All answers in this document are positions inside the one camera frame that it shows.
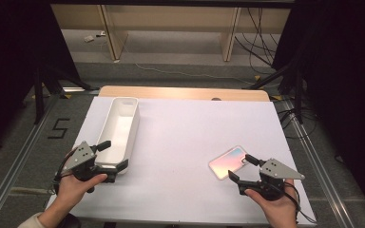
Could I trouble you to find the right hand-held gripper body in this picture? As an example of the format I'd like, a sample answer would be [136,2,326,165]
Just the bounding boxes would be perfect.
[238,157,306,202]

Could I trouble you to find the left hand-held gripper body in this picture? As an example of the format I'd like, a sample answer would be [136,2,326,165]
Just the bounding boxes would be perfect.
[60,141,118,194]

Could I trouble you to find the iridescent phone case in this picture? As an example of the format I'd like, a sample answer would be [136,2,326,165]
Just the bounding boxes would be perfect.
[207,144,250,181]

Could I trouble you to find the white plastic bin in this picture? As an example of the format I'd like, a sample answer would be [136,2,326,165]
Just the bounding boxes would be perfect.
[94,96,141,175]

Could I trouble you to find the person's left hand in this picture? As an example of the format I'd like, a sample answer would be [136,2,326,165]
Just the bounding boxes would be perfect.
[55,173,108,211]

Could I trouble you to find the person's right hand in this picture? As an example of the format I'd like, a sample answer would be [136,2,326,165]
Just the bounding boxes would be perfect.
[244,179,298,228]

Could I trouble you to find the white table sheet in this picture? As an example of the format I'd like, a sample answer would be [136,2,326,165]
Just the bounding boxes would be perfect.
[46,95,317,227]

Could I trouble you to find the dark rounded object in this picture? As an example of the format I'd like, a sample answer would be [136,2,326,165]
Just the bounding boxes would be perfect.
[58,213,84,228]

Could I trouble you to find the black metal stand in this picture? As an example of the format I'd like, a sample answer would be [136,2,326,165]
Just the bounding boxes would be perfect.
[32,66,93,124]
[250,60,305,124]

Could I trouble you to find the wooden table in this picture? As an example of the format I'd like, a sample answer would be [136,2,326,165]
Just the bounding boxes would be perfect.
[98,85,271,103]

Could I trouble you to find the black curtain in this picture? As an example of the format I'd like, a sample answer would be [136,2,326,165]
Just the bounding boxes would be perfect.
[0,0,80,156]
[272,0,365,217]

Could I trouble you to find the beige wooden shelf unit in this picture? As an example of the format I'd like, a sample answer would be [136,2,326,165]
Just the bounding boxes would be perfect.
[50,3,292,63]

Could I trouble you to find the left hand-held gripper black cable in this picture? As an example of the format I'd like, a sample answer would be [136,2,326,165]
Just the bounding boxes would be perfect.
[51,146,79,196]

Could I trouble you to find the hand-held gripper black cable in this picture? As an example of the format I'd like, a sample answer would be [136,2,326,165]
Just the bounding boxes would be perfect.
[51,146,79,196]
[275,181,317,225]

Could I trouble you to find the metal floor rail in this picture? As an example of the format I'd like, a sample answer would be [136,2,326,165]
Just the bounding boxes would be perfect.
[281,98,355,228]
[0,94,61,228]

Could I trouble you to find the black floor cables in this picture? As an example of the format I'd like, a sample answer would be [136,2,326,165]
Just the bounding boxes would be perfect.
[279,107,317,141]

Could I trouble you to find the right hand-held gripper black cable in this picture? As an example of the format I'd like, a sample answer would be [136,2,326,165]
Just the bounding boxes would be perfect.
[275,181,317,225]

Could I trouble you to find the white floor cable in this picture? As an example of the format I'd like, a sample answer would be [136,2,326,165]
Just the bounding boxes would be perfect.
[117,31,258,86]

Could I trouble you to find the bundle of black cables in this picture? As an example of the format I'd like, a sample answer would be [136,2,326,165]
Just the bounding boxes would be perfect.
[234,8,279,67]

